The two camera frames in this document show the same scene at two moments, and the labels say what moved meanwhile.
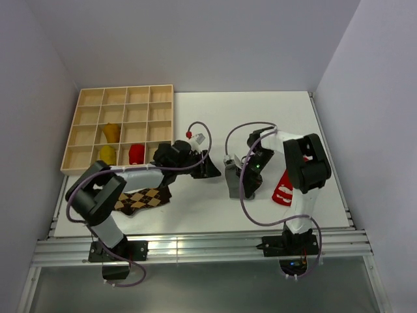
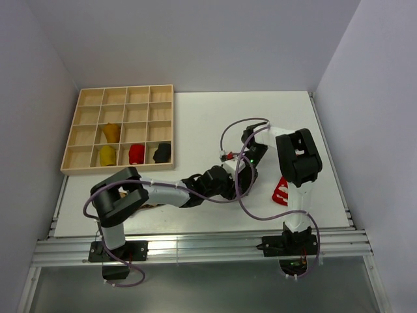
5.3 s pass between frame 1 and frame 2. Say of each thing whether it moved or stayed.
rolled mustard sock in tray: stayed
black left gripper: moved
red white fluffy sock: stayed
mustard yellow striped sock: stayed
